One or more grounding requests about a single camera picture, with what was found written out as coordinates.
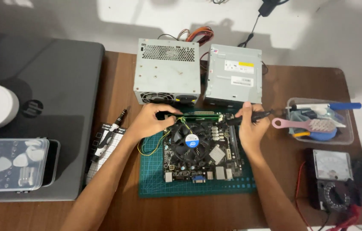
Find red probe lead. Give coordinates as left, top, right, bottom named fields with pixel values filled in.
left=294, top=160, right=362, bottom=231

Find black precision screwdriver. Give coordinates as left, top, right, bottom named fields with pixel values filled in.
left=91, top=109, right=128, bottom=163

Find black computer motherboard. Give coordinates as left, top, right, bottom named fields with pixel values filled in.
left=163, top=111, right=245, bottom=184

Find black cleaning brush tool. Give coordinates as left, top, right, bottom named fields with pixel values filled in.
left=225, top=109, right=275, bottom=126

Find yellow green fan wires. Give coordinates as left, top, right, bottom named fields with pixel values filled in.
left=137, top=117, right=195, bottom=157

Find grey metal power supply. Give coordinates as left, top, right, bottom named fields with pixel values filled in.
left=133, top=38, right=201, bottom=106

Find orange power cable bundle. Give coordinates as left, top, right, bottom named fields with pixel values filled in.
left=158, top=26, right=215, bottom=47

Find white grid repair mat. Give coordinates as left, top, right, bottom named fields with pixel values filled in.
left=85, top=123, right=127, bottom=185

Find black processor cooler fan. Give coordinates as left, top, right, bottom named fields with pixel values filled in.
left=169, top=123, right=214, bottom=164

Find blue air blower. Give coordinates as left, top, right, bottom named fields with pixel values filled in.
left=309, top=128, right=337, bottom=142

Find grey closed laptop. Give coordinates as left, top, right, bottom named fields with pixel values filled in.
left=0, top=37, right=106, bottom=203

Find person's right hand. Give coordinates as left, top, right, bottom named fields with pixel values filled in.
left=234, top=102, right=271, bottom=154

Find clear plastic tool tub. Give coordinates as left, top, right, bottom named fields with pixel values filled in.
left=285, top=97, right=355, bottom=146

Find black power adapter with cable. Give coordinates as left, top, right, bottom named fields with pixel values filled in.
left=237, top=0, right=292, bottom=49

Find pink cleaning brush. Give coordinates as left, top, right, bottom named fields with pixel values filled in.
left=271, top=117, right=338, bottom=134

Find black analog multimeter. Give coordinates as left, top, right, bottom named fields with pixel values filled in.
left=305, top=148, right=362, bottom=213

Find green memory module stick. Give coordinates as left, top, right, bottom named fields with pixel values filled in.
left=156, top=111, right=220, bottom=122

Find green cutting mat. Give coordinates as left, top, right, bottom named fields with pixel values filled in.
left=138, top=111, right=258, bottom=198

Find person's left hand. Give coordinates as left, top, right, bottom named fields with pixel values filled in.
left=126, top=103, right=183, bottom=144

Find white tool with blue handle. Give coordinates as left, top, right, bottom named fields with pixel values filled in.
left=291, top=102, right=362, bottom=111

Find clear screwdriver bit case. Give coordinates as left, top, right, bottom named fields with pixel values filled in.
left=0, top=138, right=61, bottom=194

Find silver optical disc drive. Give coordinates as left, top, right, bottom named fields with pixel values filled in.
left=204, top=44, right=263, bottom=107

